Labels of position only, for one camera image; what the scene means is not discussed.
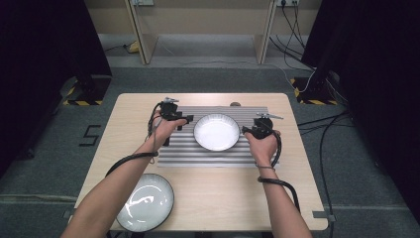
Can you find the light wooden desk frame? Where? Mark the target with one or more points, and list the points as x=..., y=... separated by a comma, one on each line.
x=147, y=43

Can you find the grey striped placemat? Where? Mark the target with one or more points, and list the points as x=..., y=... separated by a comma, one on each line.
x=185, y=155

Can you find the white plate with dark rim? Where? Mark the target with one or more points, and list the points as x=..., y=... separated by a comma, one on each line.
x=145, y=201

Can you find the grey floor tape strip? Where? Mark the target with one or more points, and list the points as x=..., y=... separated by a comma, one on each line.
x=323, y=214

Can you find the yellow object on floor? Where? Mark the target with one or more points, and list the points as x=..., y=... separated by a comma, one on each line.
x=133, y=48

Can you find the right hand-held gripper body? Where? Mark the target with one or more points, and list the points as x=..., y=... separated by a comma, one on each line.
x=263, y=127

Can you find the wall socket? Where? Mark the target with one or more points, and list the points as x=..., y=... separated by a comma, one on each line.
x=288, y=2

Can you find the black curtain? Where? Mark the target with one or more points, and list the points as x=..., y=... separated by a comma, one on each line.
x=39, y=66
x=373, y=82

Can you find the white bowl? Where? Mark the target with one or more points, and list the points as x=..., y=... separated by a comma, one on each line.
x=216, y=132

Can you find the person's left hand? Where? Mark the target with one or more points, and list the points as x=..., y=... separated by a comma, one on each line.
x=163, y=130

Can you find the person's right hand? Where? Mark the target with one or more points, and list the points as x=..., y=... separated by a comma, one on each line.
x=264, y=148

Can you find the black stand base hazard tape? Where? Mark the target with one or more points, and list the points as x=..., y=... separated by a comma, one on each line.
x=92, y=91
x=313, y=95

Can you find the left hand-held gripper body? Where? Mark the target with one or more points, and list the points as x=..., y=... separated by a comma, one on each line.
x=170, y=110

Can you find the small brown round object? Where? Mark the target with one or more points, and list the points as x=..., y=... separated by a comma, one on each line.
x=235, y=104

